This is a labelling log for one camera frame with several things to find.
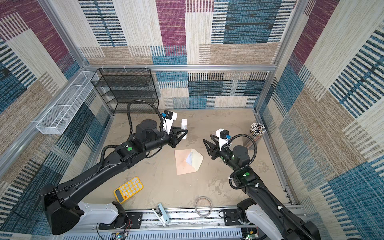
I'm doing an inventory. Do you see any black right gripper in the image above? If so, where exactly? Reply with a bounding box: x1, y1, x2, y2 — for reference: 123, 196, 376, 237
203, 134, 239, 172

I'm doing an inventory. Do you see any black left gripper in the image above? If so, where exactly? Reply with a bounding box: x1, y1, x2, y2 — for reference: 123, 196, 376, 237
143, 126, 187, 155

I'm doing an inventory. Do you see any white glue stick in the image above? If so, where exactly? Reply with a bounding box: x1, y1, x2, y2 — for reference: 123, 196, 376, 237
181, 119, 188, 130

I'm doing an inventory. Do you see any white letter with green border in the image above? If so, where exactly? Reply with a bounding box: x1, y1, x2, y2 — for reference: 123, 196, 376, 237
186, 152, 193, 166

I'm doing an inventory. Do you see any pink envelope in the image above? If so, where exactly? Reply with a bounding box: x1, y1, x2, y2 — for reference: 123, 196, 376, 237
175, 149, 204, 176

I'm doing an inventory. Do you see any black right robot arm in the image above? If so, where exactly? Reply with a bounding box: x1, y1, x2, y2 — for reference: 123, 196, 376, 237
203, 134, 321, 240

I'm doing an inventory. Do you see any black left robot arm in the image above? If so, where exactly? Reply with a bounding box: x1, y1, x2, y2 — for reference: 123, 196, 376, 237
41, 103, 188, 236

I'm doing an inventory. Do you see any cup of pencils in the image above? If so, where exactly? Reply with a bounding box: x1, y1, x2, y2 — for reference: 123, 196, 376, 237
243, 123, 266, 151

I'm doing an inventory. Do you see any light blue stapler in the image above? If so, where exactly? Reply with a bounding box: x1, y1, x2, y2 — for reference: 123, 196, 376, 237
152, 203, 170, 227

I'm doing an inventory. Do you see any yellow calculator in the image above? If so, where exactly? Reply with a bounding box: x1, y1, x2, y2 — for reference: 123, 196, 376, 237
114, 177, 144, 204

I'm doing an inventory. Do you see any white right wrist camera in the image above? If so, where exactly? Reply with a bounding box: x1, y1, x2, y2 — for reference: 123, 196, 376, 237
216, 129, 231, 151

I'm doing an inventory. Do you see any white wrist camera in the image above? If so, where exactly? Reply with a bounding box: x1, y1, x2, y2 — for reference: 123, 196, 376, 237
162, 110, 178, 135
216, 129, 231, 151

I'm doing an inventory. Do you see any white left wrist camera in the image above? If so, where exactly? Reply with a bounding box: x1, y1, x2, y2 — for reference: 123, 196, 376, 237
162, 110, 178, 135

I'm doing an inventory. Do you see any black wire shelf rack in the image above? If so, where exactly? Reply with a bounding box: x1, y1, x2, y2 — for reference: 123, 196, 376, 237
91, 68, 159, 114

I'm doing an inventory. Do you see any coiled white cable ring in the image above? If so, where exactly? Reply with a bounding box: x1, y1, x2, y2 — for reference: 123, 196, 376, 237
194, 196, 214, 218

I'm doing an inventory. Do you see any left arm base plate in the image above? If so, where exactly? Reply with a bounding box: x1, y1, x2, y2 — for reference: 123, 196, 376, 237
98, 212, 143, 231

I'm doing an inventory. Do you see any white wire mesh basket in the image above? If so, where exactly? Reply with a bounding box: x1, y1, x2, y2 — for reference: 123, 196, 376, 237
36, 71, 95, 135

